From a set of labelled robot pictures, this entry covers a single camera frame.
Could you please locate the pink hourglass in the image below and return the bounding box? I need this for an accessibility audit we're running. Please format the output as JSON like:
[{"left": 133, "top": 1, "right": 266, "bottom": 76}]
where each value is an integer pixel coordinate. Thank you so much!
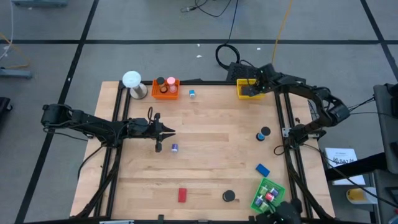
[{"left": 166, "top": 77, "right": 178, "bottom": 94}]

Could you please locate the black hanging cable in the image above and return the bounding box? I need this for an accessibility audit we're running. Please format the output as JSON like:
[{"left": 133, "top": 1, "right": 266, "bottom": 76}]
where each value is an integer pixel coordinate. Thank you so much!
[
  {"left": 215, "top": 0, "right": 242, "bottom": 71},
  {"left": 181, "top": 0, "right": 233, "bottom": 18}
]

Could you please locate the orange plastic basket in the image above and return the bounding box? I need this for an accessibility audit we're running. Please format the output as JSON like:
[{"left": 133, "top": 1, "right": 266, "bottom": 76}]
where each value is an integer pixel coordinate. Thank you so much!
[{"left": 150, "top": 78, "right": 181, "bottom": 100}]

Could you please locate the black bar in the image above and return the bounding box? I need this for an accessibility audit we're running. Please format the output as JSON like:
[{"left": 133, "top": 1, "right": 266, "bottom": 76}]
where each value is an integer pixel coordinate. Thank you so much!
[{"left": 325, "top": 151, "right": 388, "bottom": 182}]

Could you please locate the white dome lamp metal base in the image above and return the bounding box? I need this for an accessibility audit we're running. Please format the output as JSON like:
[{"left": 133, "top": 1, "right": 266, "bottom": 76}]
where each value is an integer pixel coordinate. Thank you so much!
[{"left": 121, "top": 70, "right": 149, "bottom": 100}]

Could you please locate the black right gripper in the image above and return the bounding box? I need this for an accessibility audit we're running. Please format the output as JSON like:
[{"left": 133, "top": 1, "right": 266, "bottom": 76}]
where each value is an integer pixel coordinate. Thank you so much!
[{"left": 242, "top": 63, "right": 279, "bottom": 96}]

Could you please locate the black floor object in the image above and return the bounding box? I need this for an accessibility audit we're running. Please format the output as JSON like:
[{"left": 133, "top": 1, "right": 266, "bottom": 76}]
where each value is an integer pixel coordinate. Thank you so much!
[{"left": 0, "top": 96, "right": 14, "bottom": 121}]

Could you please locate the grey floor stand foot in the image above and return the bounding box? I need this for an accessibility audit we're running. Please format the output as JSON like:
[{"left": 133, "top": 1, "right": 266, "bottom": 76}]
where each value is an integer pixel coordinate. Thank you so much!
[{"left": 0, "top": 67, "right": 34, "bottom": 80}]

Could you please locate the yellow plastic basket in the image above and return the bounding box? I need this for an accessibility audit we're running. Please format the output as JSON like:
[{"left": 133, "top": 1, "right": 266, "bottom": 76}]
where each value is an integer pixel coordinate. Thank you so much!
[{"left": 236, "top": 78, "right": 267, "bottom": 100}]

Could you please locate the small blue box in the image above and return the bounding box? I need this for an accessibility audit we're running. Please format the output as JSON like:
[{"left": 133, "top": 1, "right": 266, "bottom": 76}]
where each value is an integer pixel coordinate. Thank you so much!
[{"left": 255, "top": 163, "right": 271, "bottom": 178}]

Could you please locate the black aluminium table frame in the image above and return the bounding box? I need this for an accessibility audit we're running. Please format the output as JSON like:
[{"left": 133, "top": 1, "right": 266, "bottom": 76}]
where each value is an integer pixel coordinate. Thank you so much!
[{"left": 73, "top": 80, "right": 336, "bottom": 220}]

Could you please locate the yellow and white container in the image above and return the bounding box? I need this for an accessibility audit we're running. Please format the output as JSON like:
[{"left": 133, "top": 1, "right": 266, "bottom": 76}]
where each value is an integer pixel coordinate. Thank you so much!
[{"left": 346, "top": 187, "right": 379, "bottom": 205}]

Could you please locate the green plastic tray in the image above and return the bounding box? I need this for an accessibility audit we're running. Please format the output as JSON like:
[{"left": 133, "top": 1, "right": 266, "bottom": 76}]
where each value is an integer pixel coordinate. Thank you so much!
[{"left": 250, "top": 177, "right": 286, "bottom": 216}]

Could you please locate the black hourglass blue sand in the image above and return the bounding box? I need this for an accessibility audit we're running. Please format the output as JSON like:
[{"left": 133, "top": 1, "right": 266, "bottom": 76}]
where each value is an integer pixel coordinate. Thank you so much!
[{"left": 256, "top": 126, "right": 272, "bottom": 142}]

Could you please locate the grey equipment cart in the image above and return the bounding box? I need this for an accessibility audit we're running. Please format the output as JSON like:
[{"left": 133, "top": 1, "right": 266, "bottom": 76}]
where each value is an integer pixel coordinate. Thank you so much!
[{"left": 373, "top": 83, "right": 398, "bottom": 224}]

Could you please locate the yellow hanging cable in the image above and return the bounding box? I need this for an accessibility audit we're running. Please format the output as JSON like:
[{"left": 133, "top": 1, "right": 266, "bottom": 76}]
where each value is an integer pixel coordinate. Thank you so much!
[{"left": 269, "top": 0, "right": 295, "bottom": 66}]

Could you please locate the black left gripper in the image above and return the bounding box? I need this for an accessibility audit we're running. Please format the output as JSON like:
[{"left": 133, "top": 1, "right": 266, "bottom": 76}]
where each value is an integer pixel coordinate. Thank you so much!
[{"left": 129, "top": 113, "right": 176, "bottom": 153}]

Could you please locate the white paper label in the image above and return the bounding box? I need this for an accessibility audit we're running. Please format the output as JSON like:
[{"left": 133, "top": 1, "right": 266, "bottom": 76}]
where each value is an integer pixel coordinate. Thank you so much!
[{"left": 323, "top": 147, "right": 367, "bottom": 187}]

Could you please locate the black perforated panel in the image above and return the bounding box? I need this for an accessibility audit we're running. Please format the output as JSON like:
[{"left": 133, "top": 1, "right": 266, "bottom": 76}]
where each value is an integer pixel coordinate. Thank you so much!
[{"left": 226, "top": 62, "right": 307, "bottom": 84}]

